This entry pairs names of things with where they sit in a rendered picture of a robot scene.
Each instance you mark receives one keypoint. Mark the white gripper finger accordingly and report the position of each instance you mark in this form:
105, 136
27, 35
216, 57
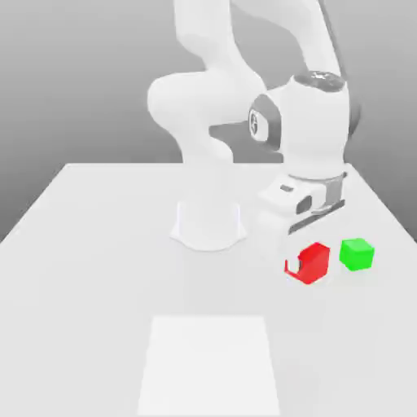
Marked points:
294, 264

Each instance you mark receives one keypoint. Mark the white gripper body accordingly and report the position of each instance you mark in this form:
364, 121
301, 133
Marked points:
312, 228

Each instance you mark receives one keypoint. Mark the small red cube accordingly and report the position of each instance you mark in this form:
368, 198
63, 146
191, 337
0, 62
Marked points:
315, 263

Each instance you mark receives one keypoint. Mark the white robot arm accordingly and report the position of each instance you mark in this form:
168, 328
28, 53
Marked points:
312, 130

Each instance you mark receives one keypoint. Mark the small green cube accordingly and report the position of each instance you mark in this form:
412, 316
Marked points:
356, 254

